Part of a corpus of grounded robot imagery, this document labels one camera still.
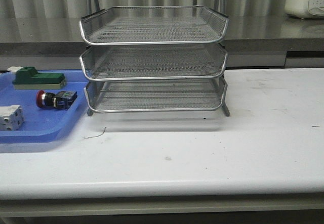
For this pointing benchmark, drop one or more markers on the silver mesh tray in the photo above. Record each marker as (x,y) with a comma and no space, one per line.
(156,95)
(118,26)
(165,61)

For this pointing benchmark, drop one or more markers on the red emergency stop button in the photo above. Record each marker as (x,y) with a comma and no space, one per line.
(60,100)

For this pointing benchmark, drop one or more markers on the grey stone counter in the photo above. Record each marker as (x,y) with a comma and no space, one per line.
(251,41)

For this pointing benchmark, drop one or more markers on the white terminal block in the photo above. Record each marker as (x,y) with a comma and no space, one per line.
(12,117)

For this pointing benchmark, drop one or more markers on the green terminal block component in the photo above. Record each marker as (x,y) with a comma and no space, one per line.
(30,78)

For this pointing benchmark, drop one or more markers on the thin wire scrap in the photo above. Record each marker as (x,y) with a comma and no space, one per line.
(96,136)

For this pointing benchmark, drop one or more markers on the silver mesh rack frame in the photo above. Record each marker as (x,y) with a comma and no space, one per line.
(93,6)

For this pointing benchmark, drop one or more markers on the blue plastic tray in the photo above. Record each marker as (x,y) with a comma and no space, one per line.
(43,125)

